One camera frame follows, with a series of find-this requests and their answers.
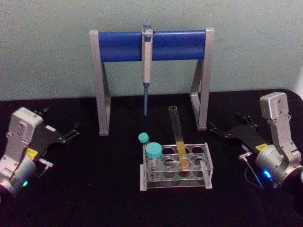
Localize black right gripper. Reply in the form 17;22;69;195
207;113;269;155

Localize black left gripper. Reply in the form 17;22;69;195
27;106;80;162

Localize glass tube with yellow liquid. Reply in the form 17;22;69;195
168;105;190;170

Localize clear plastic tube rack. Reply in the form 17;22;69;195
139;142;214;192

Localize large teal capped tube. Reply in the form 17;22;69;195
144;142;163;182

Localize black table cloth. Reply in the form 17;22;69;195
0;88;303;227

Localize small teal capped tube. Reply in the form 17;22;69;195
138;132;151;152

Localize blue pipette tip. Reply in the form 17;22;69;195
143;87;150;117

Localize grey stand with blue bar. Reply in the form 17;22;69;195
89;27;215;137

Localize white and blue pipette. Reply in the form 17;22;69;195
141;23;154;89

